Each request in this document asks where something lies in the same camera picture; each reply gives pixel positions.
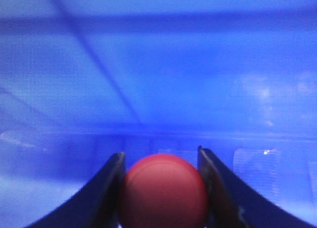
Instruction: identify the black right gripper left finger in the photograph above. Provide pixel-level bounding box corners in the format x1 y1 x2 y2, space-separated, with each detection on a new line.
28 152 126 228

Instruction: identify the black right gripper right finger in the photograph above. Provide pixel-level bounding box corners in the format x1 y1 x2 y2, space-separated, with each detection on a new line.
197 146 313 228

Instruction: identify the red push button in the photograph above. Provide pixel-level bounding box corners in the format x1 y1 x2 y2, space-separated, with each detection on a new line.
118 154 209 228

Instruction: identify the blue plastic target bin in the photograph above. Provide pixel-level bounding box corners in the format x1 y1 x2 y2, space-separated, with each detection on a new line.
0 0 317 228

